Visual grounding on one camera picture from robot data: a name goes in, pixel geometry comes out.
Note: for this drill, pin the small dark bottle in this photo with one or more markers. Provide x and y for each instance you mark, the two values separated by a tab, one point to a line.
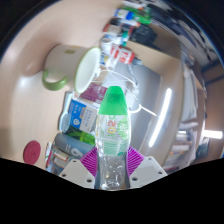
111	28

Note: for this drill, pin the clear green-capped plastic bottle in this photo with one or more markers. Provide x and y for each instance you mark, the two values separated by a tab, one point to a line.
112	133

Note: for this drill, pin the green glass bottle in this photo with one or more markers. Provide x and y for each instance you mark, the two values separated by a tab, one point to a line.
81	135

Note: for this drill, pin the red and green pens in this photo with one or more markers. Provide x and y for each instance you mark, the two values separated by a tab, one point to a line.
48	153

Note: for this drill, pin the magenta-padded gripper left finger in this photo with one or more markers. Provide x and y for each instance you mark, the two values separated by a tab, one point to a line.
77	171

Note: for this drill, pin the white and blue carton box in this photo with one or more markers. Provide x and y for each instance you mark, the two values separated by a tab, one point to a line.
83	115

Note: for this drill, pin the clear gold-capped glass bottle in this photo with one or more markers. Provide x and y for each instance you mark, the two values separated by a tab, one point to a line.
59	156

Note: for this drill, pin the flat round red coaster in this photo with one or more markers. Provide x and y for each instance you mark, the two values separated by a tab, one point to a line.
32	152

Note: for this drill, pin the red-labelled white jar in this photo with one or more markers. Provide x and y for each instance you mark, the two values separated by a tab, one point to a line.
121	55

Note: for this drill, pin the small blue-capped white bottle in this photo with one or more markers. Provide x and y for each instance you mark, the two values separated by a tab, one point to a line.
123	14

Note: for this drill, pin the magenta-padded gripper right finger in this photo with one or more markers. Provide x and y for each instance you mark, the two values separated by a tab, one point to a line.
146	170

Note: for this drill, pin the white light bar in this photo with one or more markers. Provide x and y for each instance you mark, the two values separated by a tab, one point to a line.
160	116

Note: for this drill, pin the pink pouch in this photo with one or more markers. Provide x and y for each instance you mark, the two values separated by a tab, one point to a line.
95	93

